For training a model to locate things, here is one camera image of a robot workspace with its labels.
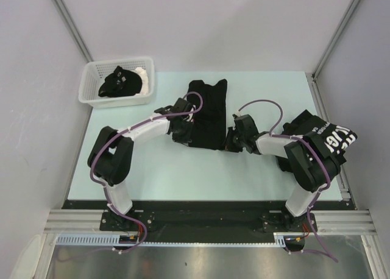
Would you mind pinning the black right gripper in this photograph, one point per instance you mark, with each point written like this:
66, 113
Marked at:
229, 147

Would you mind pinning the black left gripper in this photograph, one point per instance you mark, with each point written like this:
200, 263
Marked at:
184, 139

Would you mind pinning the black graphic t-shirt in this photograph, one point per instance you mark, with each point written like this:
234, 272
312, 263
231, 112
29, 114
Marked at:
209, 125

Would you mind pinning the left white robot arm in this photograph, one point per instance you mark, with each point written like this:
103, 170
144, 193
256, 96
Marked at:
111, 156

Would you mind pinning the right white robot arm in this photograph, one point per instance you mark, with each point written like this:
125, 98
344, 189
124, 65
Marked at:
310, 161

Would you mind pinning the folded black printed t-shirt stack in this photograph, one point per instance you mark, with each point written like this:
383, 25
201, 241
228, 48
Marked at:
337, 138

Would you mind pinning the white cloth in basket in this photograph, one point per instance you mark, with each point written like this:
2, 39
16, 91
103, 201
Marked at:
144, 79

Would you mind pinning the black garment in basket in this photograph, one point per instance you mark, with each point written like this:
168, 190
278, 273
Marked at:
121, 83

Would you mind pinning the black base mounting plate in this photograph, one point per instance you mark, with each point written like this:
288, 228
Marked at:
180, 235

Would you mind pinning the white perforated plastic basket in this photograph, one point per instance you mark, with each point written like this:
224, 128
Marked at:
94, 74

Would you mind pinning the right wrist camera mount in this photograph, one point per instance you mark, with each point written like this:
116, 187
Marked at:
244, 123

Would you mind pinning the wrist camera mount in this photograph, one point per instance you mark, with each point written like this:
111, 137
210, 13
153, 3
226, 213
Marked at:
244, 123
181, 108

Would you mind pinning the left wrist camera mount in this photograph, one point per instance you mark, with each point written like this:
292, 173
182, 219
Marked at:
181, 108

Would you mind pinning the white slotted cable duct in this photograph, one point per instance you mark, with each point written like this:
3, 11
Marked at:
87, 239

